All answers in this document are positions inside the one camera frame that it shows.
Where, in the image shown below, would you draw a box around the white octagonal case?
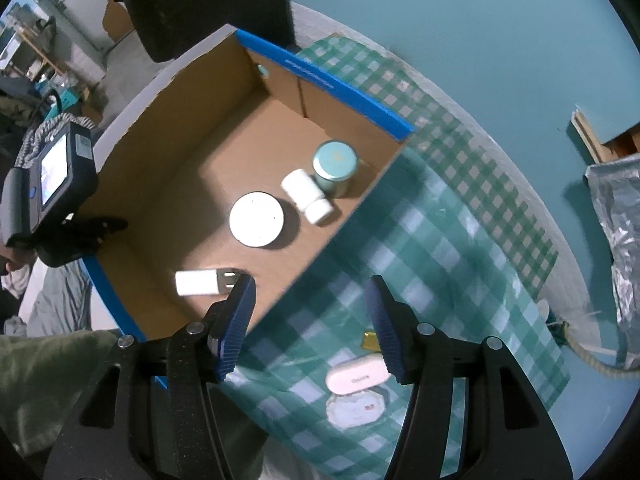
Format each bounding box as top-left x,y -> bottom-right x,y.
325,385 -> 387,430

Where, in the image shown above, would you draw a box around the green tin can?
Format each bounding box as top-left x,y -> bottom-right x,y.
312,140 -> 358,198

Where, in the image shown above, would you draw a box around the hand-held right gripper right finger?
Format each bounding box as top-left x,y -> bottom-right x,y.
364,275 -> 573,480

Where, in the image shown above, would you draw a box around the person's green pants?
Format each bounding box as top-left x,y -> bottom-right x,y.
0,330 -> 266,480

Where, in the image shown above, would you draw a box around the green checked tablecloth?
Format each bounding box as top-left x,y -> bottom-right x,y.
220,32 -> 571,480

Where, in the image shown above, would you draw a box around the striped fabric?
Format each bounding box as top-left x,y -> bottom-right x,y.
14,112 -> 96,168

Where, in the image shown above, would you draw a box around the brown cardboard box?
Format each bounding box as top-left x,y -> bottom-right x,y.
602,127 -> 640,161

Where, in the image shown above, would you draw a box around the white plug charger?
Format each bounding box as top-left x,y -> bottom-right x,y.
175,268 -> 246,297

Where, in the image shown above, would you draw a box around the white oval case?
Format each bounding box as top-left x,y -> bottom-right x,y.
325,354 -> 391,395

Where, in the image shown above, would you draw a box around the grey cloth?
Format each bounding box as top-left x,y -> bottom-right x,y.
20,260 -> 93,333

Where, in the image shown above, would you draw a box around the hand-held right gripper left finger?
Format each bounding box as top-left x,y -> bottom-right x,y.
44,275 -> 258,480

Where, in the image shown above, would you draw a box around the white plastic bottle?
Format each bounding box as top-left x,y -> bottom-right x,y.
281,168 -> 332,225

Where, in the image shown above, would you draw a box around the round tin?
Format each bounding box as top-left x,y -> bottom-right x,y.
229,192 -> 286,248

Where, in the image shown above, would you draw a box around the black cloth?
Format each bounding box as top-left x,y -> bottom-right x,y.
100,0 -> 296,63

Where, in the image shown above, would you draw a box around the blue-rimmed cardboard box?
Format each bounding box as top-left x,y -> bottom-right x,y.
75,24 -> 416,391

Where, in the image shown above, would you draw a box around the twisted rope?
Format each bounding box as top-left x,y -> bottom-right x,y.
562,320 -> 640,378

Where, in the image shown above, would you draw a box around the silver foil sheet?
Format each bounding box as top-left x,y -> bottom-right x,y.
584,152 -> 640,341

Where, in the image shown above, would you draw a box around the teal plastic crate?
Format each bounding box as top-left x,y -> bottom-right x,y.
47,87 -> 83,116

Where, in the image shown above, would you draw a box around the wooden shelf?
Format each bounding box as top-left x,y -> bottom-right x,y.
0,0 -> 66,81

